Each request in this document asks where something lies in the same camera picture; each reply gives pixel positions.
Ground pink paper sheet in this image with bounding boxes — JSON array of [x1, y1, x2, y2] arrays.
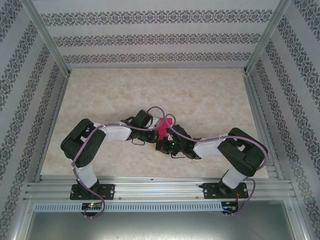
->
[[154, 115, 175, 152]]

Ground grey metal sheet panel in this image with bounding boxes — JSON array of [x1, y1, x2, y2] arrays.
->
[[24, 211, 305, 240]]

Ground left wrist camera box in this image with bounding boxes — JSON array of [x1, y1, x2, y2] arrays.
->
[[151, 117, 163, 131]]

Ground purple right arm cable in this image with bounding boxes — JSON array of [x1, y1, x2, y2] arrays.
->
[[163, 113, 269, 217]]

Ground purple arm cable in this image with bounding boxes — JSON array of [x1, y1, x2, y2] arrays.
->
[[163, 113, 269, 217], [71, 106, 167, 220]]

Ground aluminium mounting rail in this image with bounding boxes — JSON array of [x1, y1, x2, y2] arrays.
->
[[23, 175, 297, 201]]

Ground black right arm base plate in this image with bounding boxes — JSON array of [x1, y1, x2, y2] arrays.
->
[[202, 182, 250, 200]]

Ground slotted grey cable duct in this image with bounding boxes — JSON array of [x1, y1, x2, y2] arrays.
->
[[33, 201, 223, 213]]

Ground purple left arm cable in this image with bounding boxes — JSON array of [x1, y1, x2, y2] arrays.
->
[[71, 106, 167, 220]]

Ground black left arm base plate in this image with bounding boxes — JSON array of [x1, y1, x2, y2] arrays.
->
[[69, 183, 116, 201]]

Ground aluminium side rail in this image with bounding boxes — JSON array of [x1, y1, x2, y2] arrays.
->
[[242, 72, 285, 180], [34, 74, 72, 183]]

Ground aluminium frame post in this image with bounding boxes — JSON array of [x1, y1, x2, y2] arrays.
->
[[242, 0, 293, 75], [21, 0, 72, 77]]

